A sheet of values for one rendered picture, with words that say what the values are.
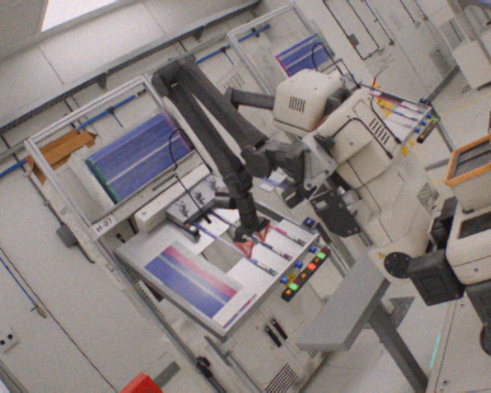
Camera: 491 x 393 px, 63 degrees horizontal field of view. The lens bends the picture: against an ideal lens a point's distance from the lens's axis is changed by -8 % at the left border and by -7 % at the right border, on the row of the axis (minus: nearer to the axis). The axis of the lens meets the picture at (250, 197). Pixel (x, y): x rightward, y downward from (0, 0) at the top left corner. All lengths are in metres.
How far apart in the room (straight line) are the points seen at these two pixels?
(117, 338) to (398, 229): 2.75
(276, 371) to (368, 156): 1.37
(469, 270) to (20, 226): 3.12
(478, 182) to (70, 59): 3.55
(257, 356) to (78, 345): 1.75
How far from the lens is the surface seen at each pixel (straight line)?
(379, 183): 1.32
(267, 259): 2.00
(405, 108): 3.14
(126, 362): 3.70
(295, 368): 2.39
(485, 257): 1.15
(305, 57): 3.14
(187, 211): 2.15
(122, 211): 2.17
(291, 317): 2.36
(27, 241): 3.57
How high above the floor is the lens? 1.35
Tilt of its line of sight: 8 degrees down
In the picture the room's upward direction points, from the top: 35 degrees counter-clockwise
